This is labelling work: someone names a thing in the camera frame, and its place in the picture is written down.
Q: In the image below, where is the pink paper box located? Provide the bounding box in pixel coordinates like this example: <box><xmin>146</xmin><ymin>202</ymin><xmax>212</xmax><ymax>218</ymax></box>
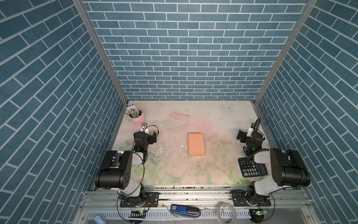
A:
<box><xmin>188</xmin><ymin>133</ymin><xmax>205</xmax><ymax>156</ymax></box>

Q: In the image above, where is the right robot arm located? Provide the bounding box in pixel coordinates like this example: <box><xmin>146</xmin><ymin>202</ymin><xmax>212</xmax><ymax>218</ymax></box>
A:
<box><xmin>230</xmin><ymin>127</ymin><xmax>310</xmax><ymax>207</ymax></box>

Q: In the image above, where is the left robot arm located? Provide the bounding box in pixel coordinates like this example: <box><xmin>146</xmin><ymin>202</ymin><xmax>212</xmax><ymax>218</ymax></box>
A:
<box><xmin>95</xmin><ymin>131</ymin><xmax>159</xmax><ymax>208</ymax></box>

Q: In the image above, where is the pink pen cup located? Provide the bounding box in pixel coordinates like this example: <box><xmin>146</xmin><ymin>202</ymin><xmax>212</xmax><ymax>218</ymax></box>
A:
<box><xmin>130</xmin><ymin>110</ymin><xmax>146</xmax><ymax>128</ymax></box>

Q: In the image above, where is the black calculator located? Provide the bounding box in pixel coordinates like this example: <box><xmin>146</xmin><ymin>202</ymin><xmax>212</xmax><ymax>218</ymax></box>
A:
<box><xmin>238</xmin><ymin>157</ymin><xmax>268</xmax><ymax>178</ymax></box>

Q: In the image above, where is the blue handheld device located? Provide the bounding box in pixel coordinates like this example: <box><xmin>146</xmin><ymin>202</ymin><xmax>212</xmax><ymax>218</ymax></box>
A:
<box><xmin>170</xmin><ymin>204</ymin><xmax>201</xmax><ymax>218</ymax></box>

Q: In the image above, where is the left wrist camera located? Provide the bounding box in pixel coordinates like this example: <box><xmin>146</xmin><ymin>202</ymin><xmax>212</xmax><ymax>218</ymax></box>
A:
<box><xmin>141</xmin><ymin>123</ymin><xmax>149</xmax><ymax>134</ymax></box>

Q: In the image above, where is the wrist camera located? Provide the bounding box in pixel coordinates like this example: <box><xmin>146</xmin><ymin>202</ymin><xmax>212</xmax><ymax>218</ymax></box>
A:
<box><xmin>247</xmin><ymin>123</ymin><xmax>255</xmax><ymax>137</ymax></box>
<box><xmin>141</xmin><ymin>123</ymin><xmax>149</xmax><ymax>134</ymax></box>

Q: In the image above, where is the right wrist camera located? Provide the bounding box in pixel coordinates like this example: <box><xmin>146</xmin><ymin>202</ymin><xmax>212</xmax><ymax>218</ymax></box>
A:
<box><xmin>247</xmin><ymin>123</ymin><xmax>255</xmax><ymax>137</ymax></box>

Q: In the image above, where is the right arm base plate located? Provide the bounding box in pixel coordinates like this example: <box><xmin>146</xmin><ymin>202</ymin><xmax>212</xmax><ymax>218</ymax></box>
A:
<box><xmin>229</xmin><ymin>190</ymin><xmax>271</xmax><ymax>207</ymax></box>

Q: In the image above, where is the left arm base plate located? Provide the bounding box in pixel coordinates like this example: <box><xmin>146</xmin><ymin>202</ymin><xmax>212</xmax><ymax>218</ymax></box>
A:
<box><xmin>119</xmin><ymin>192</ymin><xmax>159</xmax><ymax>208</ymax></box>

